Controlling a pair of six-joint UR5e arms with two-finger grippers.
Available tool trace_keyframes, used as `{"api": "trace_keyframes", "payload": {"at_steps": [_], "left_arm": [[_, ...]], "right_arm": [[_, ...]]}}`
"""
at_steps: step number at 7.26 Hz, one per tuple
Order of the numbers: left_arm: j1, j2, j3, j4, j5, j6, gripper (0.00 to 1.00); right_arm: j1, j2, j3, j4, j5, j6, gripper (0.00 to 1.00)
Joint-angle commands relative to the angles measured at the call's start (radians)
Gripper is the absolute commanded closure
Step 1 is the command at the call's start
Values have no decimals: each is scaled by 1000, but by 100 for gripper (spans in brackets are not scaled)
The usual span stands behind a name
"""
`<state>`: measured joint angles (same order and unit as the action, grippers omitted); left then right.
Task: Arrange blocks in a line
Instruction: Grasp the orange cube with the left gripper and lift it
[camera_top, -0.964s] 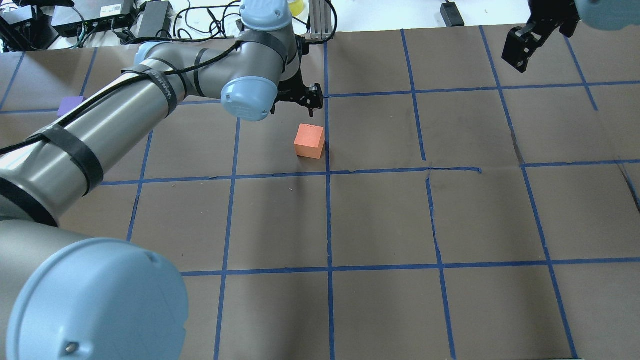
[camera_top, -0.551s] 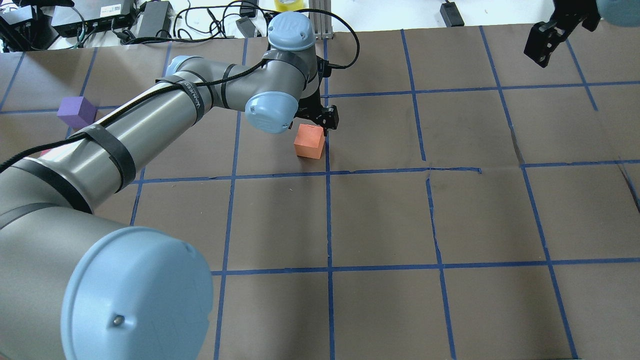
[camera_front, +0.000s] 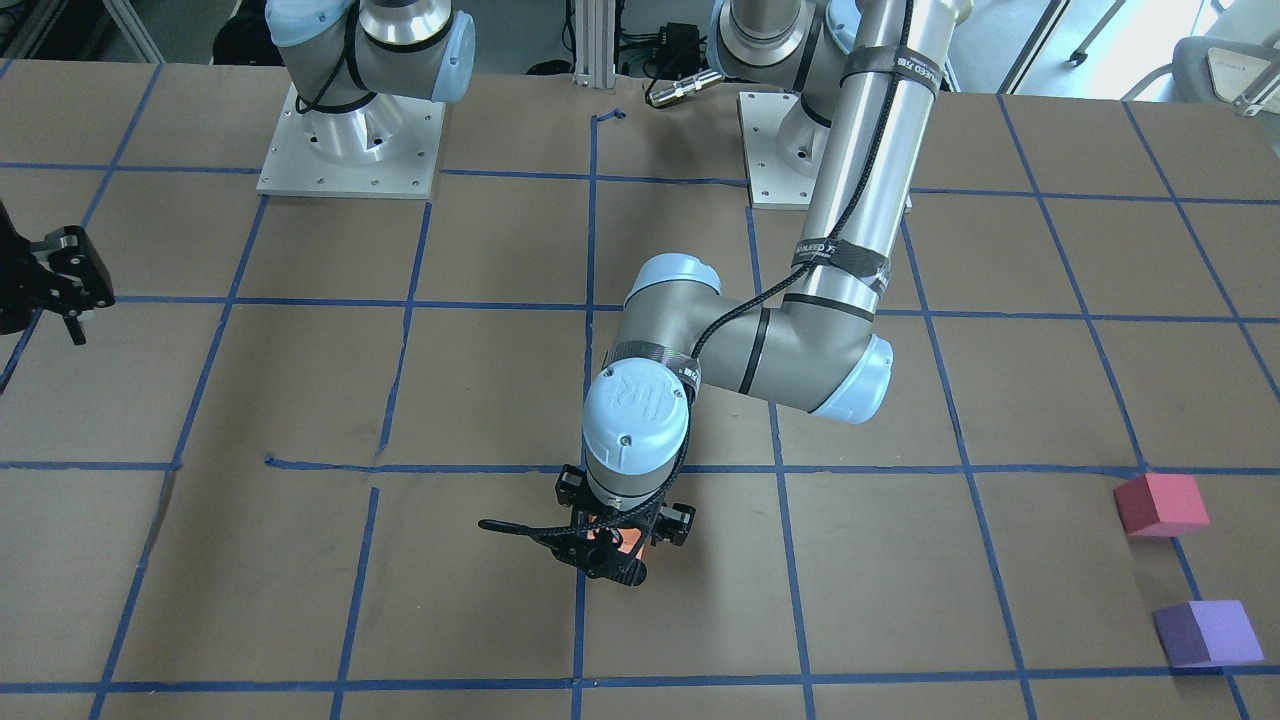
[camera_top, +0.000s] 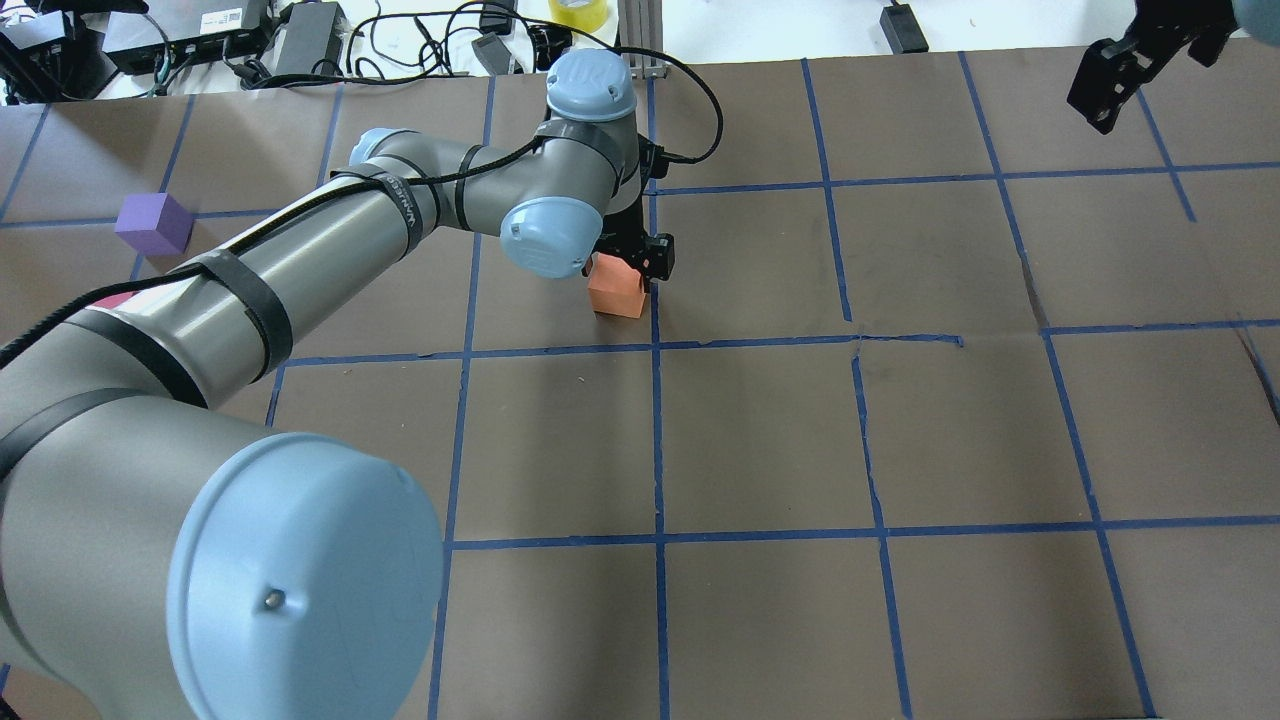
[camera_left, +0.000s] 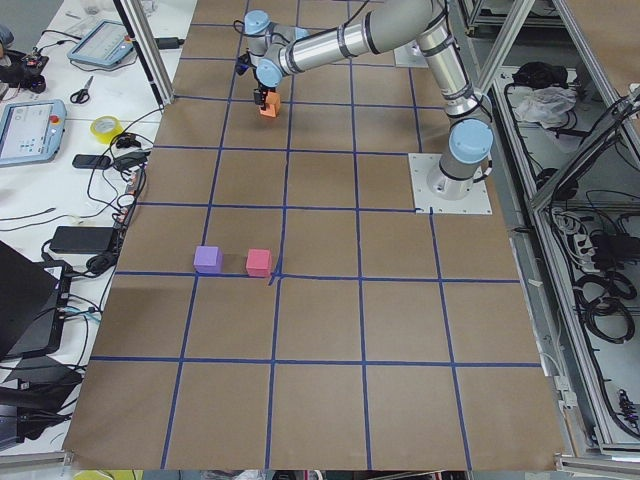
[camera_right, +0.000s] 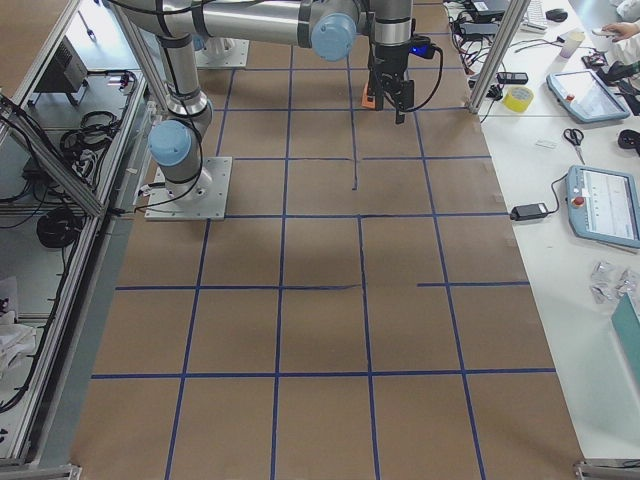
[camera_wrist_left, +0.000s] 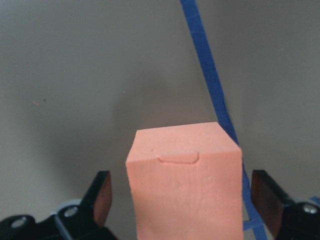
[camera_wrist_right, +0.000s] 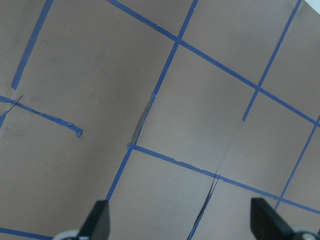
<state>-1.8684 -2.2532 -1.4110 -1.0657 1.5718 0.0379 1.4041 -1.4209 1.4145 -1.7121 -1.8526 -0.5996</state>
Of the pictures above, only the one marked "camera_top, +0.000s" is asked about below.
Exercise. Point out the purple foam cube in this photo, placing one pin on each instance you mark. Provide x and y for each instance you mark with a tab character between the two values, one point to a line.
154	224

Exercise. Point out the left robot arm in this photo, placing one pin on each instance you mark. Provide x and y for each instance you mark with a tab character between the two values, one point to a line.
167	555

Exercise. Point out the yellow tape roll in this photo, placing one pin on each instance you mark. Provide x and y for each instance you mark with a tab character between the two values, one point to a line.
586	16

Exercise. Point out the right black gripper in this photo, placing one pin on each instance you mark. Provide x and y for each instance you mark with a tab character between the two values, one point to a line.
1178	37

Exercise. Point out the black power adapter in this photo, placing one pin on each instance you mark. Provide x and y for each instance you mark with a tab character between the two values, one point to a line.
312	40

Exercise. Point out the orange foam cube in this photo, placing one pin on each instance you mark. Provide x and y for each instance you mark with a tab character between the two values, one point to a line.
616	289

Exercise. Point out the aluminium frame post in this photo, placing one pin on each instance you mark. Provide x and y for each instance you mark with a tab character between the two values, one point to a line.
640	24

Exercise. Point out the small black adapter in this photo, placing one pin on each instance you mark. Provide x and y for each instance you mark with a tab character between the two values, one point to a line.
902	30

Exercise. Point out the red foam cube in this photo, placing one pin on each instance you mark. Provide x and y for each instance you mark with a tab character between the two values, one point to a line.
114	300

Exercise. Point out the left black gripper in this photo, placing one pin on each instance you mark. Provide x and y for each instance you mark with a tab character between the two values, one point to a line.
622	229

